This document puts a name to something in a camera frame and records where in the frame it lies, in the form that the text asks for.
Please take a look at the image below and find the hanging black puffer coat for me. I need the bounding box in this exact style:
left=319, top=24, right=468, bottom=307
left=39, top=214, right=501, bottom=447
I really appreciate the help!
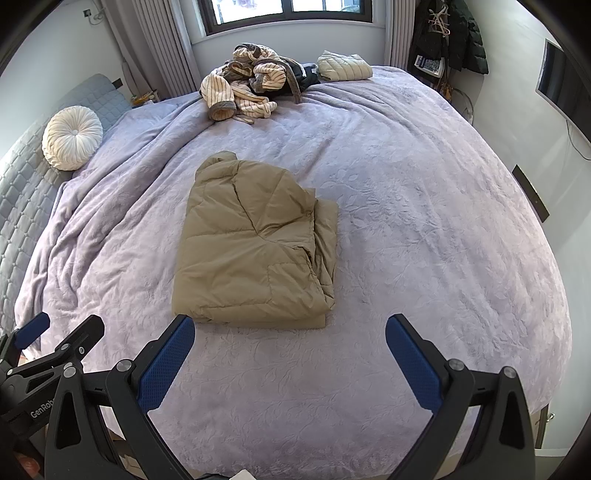
left=411, top=0, right=489, bottom=77

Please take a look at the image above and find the lilac plush blanket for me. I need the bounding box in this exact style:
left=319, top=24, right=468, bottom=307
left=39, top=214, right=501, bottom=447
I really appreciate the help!
left=14, top=65, right=573, bottom=476

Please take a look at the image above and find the black wall panel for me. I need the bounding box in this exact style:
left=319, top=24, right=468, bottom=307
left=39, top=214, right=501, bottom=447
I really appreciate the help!
left=512, top=164, right=551, bottom=223

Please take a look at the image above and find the clothes hanger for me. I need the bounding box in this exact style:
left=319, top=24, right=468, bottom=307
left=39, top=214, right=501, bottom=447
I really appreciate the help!
left=427, top=4, right=451, bottom=37

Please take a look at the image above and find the black television cable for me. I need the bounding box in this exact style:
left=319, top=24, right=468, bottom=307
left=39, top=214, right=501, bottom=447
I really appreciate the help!
left=566, top=119, right=591, bottom=161

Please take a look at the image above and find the dark crumpled clothing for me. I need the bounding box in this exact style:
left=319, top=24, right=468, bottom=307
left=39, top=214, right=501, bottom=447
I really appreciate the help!
left=295, top=62, right=321, bottom=88

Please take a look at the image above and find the khaki puffer jacket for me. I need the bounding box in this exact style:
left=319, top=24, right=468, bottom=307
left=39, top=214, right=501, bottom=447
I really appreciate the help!
left=172, top=151, right=339, bottom=329

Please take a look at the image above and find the printed hanging picture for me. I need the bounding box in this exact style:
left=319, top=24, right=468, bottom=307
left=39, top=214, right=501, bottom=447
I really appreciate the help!
left=413, top=54, right=448, bottom=77

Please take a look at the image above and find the round white pleated pillow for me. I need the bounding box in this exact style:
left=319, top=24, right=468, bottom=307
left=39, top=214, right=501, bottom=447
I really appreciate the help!
left=41, top=105, right=103, bottom=171

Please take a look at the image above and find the grey robe belt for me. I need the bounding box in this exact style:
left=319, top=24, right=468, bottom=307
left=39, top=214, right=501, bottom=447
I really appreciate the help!
left=277, top=59, right=304, bottom=104

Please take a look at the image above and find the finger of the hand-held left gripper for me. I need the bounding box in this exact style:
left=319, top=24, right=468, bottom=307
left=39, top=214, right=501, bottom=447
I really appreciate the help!
left=0, top=311, right=51, bottom=370
left=55, top=315, right=105, bottom=365

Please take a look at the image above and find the grey quilted headboard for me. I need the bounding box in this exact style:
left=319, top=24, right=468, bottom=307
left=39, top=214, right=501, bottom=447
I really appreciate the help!
left=0, top=73, right=134, bottom=333

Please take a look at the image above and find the grey pleated curtain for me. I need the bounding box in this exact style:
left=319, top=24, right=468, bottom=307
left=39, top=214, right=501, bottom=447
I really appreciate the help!
left=99, top=0, right=206, bottom=100
left=383, top=0, right=416, bottom=70

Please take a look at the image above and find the folded cream quilted jacket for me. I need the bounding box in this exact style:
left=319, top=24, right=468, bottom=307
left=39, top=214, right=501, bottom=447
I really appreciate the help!
left=317, top=50, right=374, bottom=83

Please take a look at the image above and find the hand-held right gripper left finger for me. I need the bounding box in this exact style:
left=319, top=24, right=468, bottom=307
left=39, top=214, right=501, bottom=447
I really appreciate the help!
left=45, top=314, right=195, bottom=480

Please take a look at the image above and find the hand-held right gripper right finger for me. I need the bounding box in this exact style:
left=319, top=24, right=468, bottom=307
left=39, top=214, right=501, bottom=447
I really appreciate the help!
left=385, top=314, right=536, bottom=480

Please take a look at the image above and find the dark framed window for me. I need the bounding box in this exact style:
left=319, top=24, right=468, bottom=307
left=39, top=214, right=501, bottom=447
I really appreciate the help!
left=203, top=0, right=386, bottom=35

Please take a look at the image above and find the cream striped robe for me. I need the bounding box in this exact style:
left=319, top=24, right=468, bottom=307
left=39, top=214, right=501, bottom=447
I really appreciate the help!
left=199, top=42, right=296, bottom=125

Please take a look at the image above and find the wall mounted television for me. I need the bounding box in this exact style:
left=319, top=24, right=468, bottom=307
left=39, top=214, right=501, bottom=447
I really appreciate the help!
left=536, top=38, right=591, bottom=123

